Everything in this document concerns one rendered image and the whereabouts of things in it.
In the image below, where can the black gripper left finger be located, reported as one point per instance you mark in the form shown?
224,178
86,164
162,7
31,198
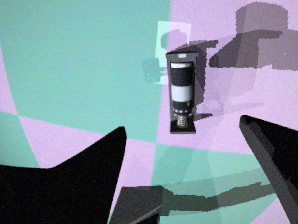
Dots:
80,190

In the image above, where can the black and white cylindrical battery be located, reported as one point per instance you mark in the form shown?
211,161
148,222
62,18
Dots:
182,80

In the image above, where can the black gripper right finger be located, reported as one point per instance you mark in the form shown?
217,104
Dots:
276,149

